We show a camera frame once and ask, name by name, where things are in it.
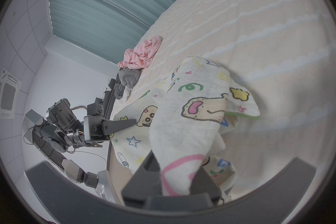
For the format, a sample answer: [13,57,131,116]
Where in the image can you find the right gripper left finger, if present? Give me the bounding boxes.
[121,151,163,199]

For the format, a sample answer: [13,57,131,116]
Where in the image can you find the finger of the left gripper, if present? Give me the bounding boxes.
[79,140,104,148]
[102,118,137,137]

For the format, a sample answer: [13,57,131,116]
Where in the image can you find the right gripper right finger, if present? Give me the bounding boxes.
[188,165,221,205]

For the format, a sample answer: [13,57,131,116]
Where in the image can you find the white printed pyjama top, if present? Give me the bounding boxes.
[109,56,261,205]

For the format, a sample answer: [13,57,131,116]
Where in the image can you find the black garment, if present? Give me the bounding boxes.
[113,82,125,99]

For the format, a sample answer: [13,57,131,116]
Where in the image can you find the grey knit garment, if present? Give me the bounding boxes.
[118,68,141,87]

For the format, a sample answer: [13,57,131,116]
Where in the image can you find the pink garment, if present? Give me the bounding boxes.
[118,35,164,70]

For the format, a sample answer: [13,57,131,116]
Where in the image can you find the white ceiling air vent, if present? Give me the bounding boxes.
[0,68,22,119]

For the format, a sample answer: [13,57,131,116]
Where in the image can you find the bed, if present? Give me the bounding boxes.
[106,0,336,201]

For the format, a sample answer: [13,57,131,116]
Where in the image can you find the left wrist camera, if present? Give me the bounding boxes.
[87,102,104,116]

